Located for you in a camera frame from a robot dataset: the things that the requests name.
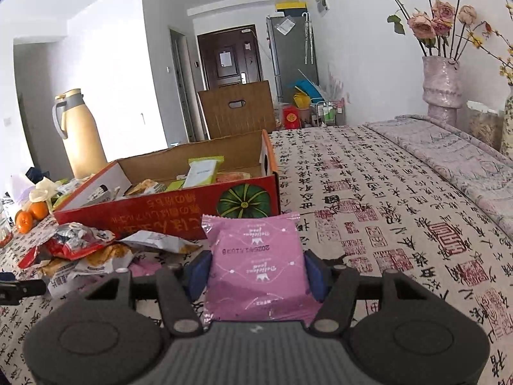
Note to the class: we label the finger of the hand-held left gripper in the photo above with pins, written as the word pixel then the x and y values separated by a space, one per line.
pixel 7 276
pixel 24 290

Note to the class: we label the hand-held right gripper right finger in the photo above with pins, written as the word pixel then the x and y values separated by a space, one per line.
pixel 318 278

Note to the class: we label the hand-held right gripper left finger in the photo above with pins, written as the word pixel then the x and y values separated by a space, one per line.
pixel 196 276

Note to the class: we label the pink snack packet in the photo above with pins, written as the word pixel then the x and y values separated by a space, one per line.
pixel 146 266
pixel 256 268

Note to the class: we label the red cardboard box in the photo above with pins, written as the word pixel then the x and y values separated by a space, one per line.
pixel 168 212

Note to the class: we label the clear container red contents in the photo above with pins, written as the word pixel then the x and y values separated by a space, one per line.
pixel 5 228

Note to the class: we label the white packet black letters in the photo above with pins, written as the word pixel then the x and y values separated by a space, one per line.
pixel 72 284

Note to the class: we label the orange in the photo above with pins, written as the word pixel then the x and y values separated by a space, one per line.
pixel 39 210
pixel 24 222

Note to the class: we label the red snack bag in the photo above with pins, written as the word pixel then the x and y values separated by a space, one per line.
pixel 68 244

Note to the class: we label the pale purple plastic bag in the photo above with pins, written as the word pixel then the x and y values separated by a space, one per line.
pixel 20 186

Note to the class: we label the long green snack packet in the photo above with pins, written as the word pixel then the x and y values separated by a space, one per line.
pixel 175 185

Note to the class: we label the small green packet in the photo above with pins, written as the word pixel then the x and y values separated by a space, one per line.
pixel 62 199

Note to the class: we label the green white snack packet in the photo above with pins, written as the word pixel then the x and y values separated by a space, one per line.
pixel 202 172

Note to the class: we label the dark blue item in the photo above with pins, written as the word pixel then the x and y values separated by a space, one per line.
pixel 38 173

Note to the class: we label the small silver packet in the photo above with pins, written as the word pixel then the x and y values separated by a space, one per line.
pixel 70 187

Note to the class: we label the beige thermos jug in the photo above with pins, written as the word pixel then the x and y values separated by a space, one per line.
pixel 82 140

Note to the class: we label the brown cardboard box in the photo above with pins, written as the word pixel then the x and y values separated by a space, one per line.
pixel 236 120

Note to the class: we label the red gift box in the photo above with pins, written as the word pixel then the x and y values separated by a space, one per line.
pixel 291 117

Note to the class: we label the yellow plastic item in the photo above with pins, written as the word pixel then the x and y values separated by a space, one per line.
pixel 301 100

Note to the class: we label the quilted patterned cloth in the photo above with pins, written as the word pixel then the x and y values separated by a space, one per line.
pixel 461 160

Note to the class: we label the blue plastic item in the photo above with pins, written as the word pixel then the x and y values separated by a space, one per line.
pixel 308 88

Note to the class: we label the pink dried pampas grass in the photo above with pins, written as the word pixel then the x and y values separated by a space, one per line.
pixel 336 82

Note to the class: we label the white paper notice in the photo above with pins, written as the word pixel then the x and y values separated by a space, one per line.
pixel 224 59

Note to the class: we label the dark brown door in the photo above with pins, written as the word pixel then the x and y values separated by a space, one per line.
pixel 230 60

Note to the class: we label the grey refrigerator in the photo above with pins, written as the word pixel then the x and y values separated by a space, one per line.
pixel 292 56

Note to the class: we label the glass jar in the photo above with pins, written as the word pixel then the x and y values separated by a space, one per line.
pixel 483 126

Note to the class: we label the pink textured vase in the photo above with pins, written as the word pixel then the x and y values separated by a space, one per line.
pixel 443 88

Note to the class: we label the white folded umbrella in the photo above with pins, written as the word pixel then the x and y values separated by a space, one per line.
pixel 308 38

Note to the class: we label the floral print vase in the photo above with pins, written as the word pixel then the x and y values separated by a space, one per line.
pixel 508 128

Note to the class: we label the white paper sheet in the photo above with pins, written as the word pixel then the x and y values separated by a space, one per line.
pixel 285 26

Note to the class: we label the yellow box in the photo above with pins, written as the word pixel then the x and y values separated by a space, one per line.
pixel 291 7

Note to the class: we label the dried pink roses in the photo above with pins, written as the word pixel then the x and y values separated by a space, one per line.
pixel 435 20

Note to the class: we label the yellow flower branches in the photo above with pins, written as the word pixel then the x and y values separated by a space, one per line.
pixel 503 60

